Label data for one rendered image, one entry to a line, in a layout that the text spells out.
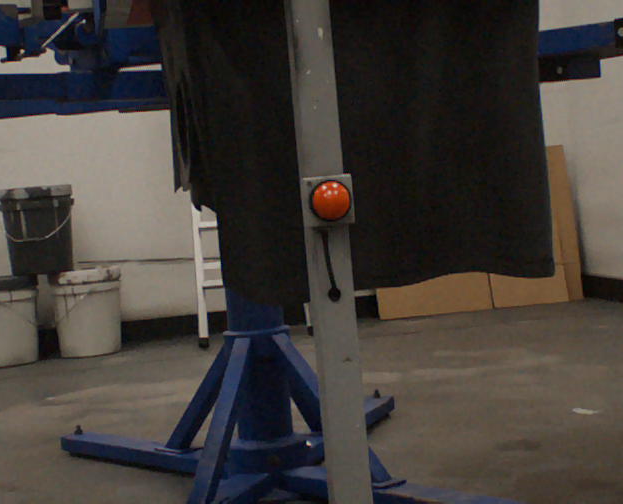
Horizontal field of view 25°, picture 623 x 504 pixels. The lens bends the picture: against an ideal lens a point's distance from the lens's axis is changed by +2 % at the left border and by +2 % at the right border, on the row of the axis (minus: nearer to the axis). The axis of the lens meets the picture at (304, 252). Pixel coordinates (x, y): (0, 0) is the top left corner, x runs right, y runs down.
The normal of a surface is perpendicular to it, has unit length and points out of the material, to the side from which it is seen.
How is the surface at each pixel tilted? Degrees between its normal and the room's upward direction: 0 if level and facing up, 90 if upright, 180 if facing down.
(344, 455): 90
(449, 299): 75
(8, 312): 93
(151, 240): 90
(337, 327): 90
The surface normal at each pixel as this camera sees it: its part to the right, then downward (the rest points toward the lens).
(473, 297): 0.14, -0.22
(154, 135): 0.17, 0.04
